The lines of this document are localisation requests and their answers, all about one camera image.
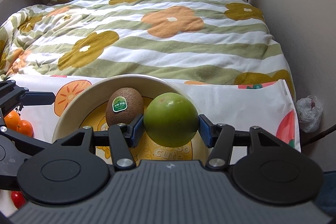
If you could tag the yellow duck ceramic bowl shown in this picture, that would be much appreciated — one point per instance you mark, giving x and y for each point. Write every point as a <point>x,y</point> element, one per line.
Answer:
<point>89,105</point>

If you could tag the large orange back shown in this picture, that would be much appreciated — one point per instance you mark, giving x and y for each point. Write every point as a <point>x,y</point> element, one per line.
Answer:
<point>12,120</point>

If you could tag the floral striped quilt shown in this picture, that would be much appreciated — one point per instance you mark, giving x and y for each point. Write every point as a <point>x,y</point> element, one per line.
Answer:
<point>223,42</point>

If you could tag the large orange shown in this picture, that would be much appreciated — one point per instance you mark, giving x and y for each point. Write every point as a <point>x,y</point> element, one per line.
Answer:
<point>25,127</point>
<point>12,120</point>

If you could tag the white plastic bag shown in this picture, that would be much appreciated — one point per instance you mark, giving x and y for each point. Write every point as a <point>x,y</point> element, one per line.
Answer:
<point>309,112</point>

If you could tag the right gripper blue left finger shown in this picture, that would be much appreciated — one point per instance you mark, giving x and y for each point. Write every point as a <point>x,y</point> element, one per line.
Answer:
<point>121,138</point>

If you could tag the large orange front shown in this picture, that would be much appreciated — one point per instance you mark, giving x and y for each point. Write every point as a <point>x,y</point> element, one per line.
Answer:
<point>25,127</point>

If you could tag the red cherry tomato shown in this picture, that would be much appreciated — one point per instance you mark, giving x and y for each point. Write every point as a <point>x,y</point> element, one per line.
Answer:
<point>18,199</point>

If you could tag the white persimmon print cloth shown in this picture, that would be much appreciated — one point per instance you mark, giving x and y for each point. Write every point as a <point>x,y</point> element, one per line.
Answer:
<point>267,105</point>

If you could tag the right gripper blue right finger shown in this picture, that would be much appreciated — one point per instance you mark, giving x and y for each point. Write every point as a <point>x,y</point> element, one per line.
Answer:
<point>221,138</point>

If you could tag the brown kiwi with sticker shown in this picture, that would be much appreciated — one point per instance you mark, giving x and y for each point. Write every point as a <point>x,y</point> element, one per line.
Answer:
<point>123,106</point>

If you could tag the green apple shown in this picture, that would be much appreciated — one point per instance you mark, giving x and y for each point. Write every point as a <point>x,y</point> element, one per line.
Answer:
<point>171,120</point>

